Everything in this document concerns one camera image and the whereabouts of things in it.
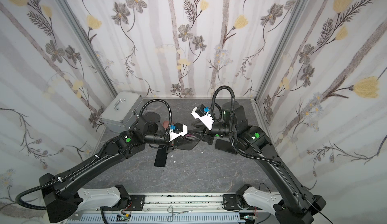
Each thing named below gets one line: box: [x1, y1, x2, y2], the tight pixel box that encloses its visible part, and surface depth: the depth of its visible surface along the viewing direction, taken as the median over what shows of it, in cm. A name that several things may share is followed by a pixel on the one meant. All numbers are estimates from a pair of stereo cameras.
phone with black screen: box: [154, 145, 168, 167], surface depth 90 cm
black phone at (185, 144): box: [176, 137, 201, 151], surface depth 62 cm
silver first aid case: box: [99, 91, 143, 134], surface depth 95 cm
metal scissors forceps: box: [166, 206, 193, 223], surface depth 73 cm
